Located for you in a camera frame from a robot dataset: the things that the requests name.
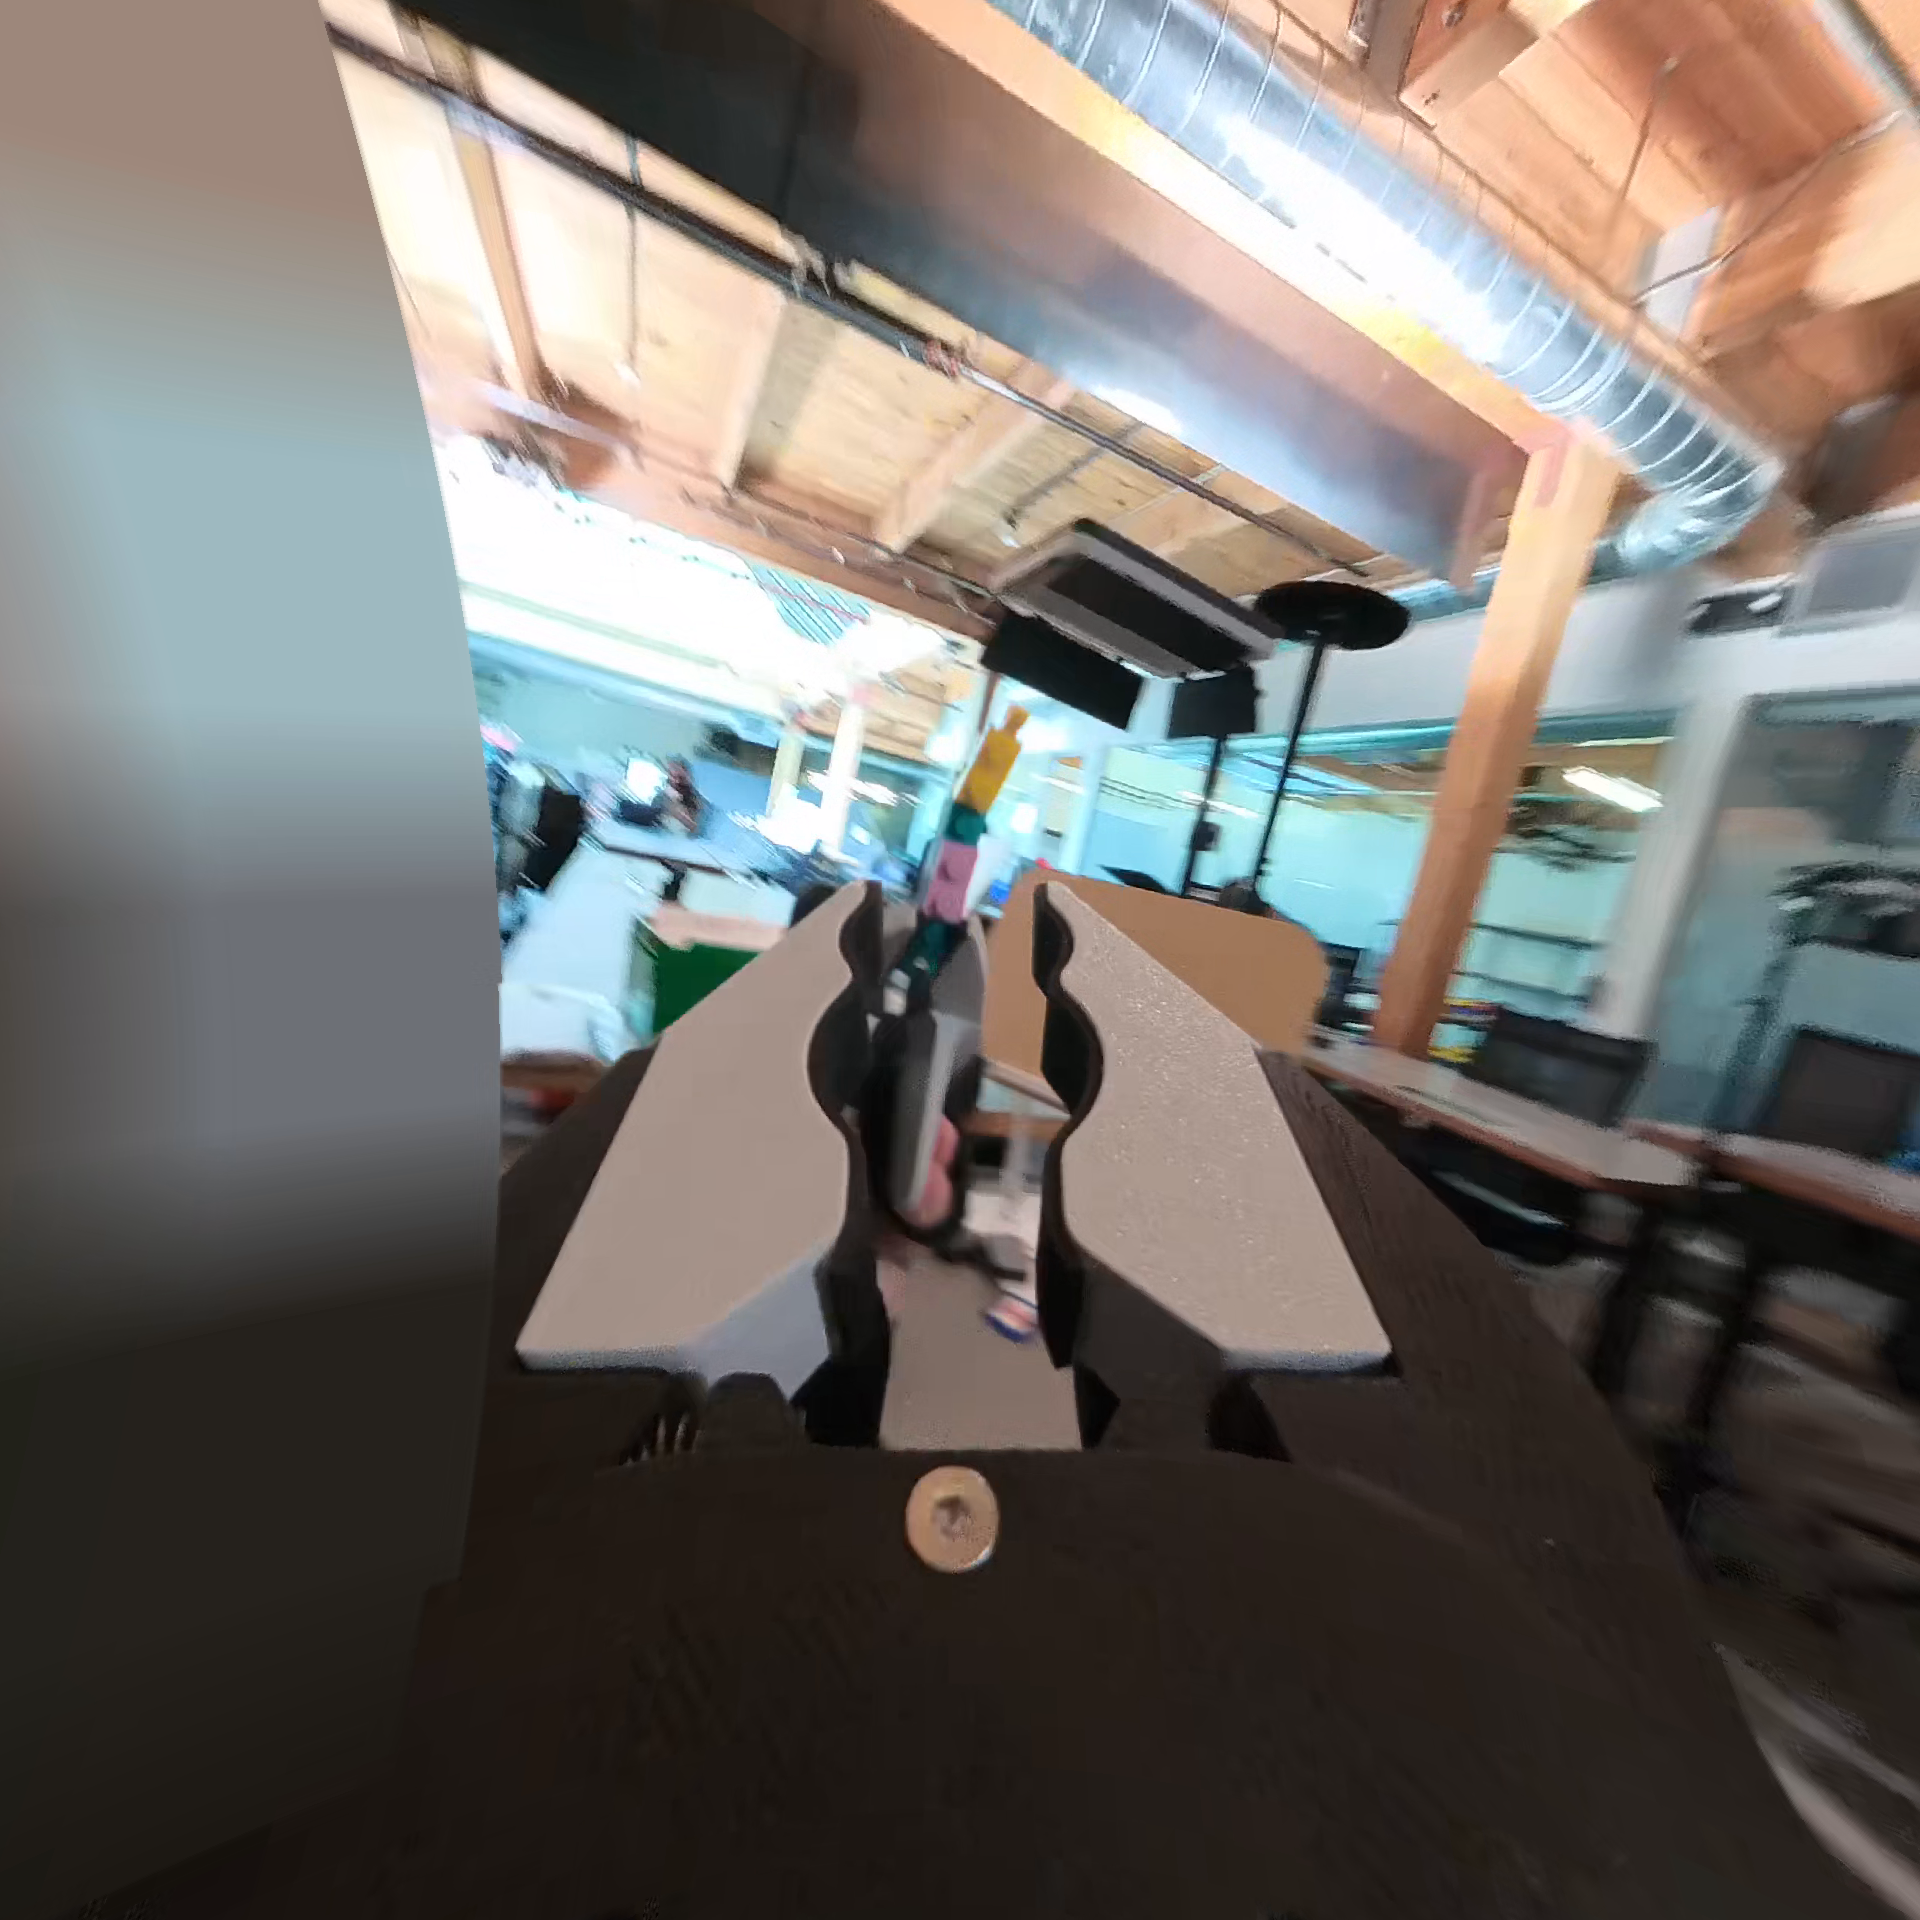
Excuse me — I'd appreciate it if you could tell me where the dark steel ceiling beam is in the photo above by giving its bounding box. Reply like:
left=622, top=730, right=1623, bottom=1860
left=405, top=0, right=1501, bottom=590

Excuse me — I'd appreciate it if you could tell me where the black floor lamp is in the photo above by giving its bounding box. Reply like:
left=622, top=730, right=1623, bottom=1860
left=1183, top=582, right=1412, bottom=905

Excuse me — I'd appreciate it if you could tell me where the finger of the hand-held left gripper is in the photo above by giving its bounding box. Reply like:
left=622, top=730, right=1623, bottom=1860
left=877, top=914, right=991, bottom=1226

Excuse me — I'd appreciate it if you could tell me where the ceiling mounted white unit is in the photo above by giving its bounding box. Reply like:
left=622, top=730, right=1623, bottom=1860
left=996, top=517, right=1287, bottom=682

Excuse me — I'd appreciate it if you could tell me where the green bin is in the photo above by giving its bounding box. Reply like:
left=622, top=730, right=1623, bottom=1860
left=630, top=914, right=800, bottom=1041

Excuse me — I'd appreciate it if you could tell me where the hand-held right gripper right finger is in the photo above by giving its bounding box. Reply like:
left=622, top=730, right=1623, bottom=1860
left=1031, top=883, right=1392, bottom=1449

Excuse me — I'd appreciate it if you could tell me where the silver ventilation duct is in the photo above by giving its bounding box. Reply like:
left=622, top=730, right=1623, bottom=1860
left=990, top=0, right=1788, bottom=576

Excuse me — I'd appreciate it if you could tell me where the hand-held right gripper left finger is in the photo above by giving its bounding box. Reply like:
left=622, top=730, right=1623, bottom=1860
left=514, top=880, right=894, bottom=1449

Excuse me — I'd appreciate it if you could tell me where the wooden support post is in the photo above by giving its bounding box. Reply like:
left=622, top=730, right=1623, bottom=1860
left=1371, top=435, right=1630, bottom=1057

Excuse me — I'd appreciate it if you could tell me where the multicoloured lego brick stack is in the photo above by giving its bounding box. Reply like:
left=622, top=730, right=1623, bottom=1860
left=919, top=705, right=1034, bottom=977

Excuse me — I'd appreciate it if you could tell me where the long office desk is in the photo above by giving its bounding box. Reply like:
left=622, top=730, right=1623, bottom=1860
left=1304, top=1035, right=1920, bottom=1250

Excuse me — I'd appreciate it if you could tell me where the large black light panel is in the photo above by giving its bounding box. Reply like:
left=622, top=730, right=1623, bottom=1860
left=983, top=612, right=1149, bottom=732

